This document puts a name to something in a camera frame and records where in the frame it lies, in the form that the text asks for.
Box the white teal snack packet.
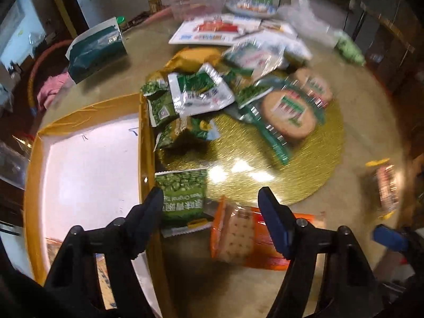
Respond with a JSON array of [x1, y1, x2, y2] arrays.
[[222, 38, 289, 81]]

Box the teal tissue bag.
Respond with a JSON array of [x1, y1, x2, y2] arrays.
[[65, 17, 128, 85]]

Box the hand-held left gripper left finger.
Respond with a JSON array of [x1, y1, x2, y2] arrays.
[[43, 187, 164, 318]]

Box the large round biscuit packet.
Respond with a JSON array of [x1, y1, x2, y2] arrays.
[[238, 84, 327, 167]]

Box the red snack packet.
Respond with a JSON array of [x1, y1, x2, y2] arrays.
[[365, 158, 400, 220]]

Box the wood framed glass door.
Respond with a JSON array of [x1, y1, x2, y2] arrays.
[[0, 0, 88, 77]]

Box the pink hoop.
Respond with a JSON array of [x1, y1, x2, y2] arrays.
[[27, 7, 173, 115]]

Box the blue white plate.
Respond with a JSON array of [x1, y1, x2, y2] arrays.
[[225, 0, 279, 19]]

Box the yellow tray with white bottom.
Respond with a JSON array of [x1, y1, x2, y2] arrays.
[[23, 93, 173, 318]]

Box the small green snack packet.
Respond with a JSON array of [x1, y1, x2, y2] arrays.
[[147, 93, 178, 127], [141, 79, 169, 99]]

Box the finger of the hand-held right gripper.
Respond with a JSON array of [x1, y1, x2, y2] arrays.
[[373, 224, 409, 252]]

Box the pink cloth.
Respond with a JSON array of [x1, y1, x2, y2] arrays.
[[36, 72, 72, 109]]

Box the small white printed packet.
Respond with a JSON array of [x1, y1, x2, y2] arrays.
[[284, 38, 313, 63]]

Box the gold round placemat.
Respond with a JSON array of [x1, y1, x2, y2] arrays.
[[154, 48, 345, 206]]

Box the clear plastic bag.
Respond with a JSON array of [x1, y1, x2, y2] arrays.
[[276, 0, 336, 46]]

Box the green yellow snack packet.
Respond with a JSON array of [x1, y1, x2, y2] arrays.
[[155, 116, 221, 150]]

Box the orange cracker packet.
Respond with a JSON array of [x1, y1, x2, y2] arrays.
[[210, 196, 327, 270]]

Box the clear plastic container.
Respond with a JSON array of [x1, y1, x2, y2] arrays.
[[169, 0, 226, 21]]

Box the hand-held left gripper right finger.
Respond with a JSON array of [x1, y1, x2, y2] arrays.
[[258, 187, 386, 318]]

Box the green pea snack packet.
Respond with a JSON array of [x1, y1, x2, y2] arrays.
[[154, 169, 213, 238]]

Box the printed flyer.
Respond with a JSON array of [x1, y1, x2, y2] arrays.
[[168, 15, 266, 46]]

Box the green silver snack packet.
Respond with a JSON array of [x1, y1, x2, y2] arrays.
[[168, 63, 236, 118]]

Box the small round biscuit packet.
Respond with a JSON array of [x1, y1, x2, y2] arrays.
[[291, 68, 334, 107]]

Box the dark green snack packet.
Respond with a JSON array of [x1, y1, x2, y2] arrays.
[[232, 82, 275, 109]]

